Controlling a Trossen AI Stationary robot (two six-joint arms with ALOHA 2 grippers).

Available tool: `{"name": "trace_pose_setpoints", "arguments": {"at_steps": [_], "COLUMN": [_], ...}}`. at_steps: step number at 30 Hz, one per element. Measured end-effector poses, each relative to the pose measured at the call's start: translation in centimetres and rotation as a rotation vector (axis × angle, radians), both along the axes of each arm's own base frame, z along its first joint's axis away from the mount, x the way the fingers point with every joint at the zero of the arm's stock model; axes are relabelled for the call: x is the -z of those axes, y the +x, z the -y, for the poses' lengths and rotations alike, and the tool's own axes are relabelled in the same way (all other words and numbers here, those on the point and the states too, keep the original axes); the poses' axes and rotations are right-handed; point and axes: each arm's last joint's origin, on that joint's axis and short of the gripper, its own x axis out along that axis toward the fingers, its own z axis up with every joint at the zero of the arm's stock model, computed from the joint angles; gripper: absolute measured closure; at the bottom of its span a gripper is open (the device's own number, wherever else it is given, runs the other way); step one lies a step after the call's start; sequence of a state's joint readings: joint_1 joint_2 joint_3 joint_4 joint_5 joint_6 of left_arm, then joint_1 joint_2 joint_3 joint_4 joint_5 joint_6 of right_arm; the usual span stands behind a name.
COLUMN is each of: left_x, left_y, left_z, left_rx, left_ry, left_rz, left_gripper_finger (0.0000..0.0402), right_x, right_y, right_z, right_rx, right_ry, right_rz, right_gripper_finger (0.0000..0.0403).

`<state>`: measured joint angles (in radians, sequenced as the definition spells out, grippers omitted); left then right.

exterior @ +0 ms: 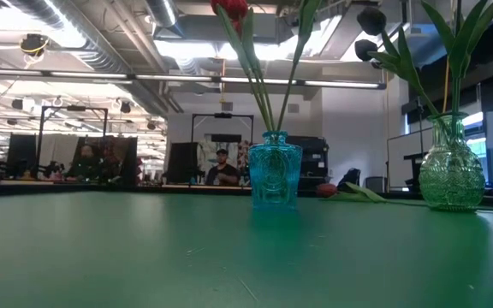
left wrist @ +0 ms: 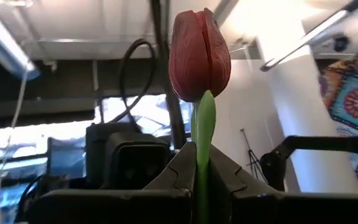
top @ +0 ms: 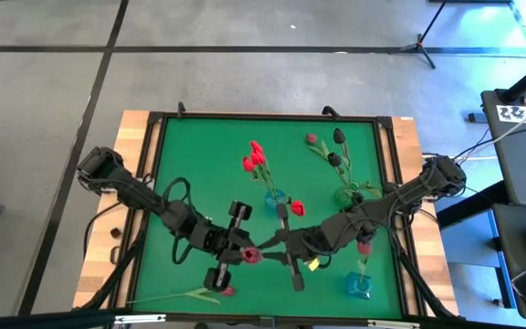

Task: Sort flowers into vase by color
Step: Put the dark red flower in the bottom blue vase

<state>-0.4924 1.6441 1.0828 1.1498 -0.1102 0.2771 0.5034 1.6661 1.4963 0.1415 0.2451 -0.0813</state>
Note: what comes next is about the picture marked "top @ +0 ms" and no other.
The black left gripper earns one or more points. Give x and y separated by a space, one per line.
224 242

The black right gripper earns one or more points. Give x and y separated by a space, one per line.
301 244

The red artificial tulip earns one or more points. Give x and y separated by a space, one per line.
257 157
248 163
297 208
256 146

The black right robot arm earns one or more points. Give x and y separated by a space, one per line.
395 201

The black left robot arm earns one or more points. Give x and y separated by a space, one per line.
139 196

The blue glass vase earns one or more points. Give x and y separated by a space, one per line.
271 199
356 288

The green glass vase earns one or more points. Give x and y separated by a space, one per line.
343 197

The yellow tag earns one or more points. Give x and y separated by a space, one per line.
314 264

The green table mat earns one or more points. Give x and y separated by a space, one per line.
208 151

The black clamp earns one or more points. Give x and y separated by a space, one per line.
331 112
181 109

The black desk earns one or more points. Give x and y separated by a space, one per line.
514 256

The black tripod stand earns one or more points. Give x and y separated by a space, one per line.
420 43

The grey cart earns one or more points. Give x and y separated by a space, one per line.
518 160

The white printed sign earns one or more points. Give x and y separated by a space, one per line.
518 114

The silver bracket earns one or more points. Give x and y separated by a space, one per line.
393 324
139 318

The black frame strut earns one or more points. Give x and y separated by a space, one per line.
420 283
117 274

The black table frame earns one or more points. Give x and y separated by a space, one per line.
267 116

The black frame beam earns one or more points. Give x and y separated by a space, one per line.
39 320

